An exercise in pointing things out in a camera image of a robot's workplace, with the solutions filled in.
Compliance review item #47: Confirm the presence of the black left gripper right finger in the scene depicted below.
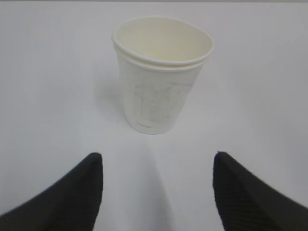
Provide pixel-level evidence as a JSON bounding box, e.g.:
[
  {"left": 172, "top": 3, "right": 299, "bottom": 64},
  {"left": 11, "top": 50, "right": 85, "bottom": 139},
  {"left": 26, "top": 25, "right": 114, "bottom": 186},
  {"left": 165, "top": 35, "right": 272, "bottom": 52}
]
[{"left": 212, "top": 152, "right": 308, "bottom": 231}]

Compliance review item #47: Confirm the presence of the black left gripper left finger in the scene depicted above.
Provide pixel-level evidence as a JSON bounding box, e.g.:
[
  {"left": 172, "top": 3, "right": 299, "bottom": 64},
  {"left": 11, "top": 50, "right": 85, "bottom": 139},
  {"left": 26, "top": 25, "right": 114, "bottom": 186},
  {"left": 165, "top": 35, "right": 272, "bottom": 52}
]
[{"left": 0, "top": 153, "right": 103, "bottom": 231}]

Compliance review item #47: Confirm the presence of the white paper cup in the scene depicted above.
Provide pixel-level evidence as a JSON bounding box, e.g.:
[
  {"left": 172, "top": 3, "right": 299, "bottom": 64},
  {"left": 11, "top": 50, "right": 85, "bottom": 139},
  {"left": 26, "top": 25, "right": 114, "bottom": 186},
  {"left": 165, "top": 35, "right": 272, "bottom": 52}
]
[{"left": 112, "top": 16, "right": 214, "bottom": 134}]

